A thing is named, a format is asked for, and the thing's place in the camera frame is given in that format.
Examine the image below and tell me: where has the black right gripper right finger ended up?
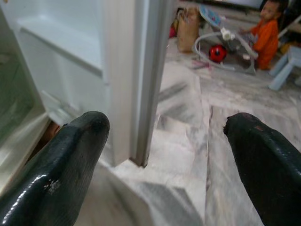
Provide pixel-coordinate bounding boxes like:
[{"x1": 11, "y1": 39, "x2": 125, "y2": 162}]
[{"x1": 223, "y1": 112, "x2": 301, "y2": 226}]

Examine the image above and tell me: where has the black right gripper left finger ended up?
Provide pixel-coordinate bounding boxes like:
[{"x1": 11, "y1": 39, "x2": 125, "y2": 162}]
[{"x1": 0, "y1": 111, "x2": 111, "y2": 226}]

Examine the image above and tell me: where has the white mini fridge body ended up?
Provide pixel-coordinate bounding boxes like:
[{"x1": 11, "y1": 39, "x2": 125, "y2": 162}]
[{"x1": 0, "y1": 7, "x2": 51, "y2": 189}]

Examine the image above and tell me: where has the white mini fridge door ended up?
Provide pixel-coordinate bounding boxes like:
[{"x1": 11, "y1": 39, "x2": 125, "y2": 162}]
[{"x1": 0, "y1": 0, "x2": 177, "y2": 168}]

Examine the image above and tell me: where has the orange brick stack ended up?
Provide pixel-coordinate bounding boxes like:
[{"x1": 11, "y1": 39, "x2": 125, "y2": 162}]
[{"x1": 27, "y1": 119, "x2": 62, "y2": 163}]

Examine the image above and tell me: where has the light blue plastic stool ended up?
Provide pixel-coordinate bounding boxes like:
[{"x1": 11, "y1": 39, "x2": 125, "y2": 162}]
[{"x1": 268, "y1": 46, "x2": 301, "y2": 91}]

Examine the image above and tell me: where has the red round toy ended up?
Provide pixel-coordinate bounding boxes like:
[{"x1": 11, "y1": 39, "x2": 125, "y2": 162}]
[{"x1": 208, "y1": 44, "x2": 228, "y2": 62}]

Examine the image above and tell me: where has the grey blue baby bouncer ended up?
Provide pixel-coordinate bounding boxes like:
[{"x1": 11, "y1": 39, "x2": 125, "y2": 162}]
[{"x1": 194, "y1": 4, "x2": 259, "y2": 76}]

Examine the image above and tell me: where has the child in orange clothes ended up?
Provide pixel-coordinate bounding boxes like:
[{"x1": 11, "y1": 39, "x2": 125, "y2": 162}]
[{"x1": 239, "y1": 0, "x2": 289, "y2": 71}]

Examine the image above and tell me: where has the brown paper bag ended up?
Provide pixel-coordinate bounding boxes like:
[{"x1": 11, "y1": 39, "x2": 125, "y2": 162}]
[{"x1": 176, "y1": 7, "x2": 200, "y2": 53}]

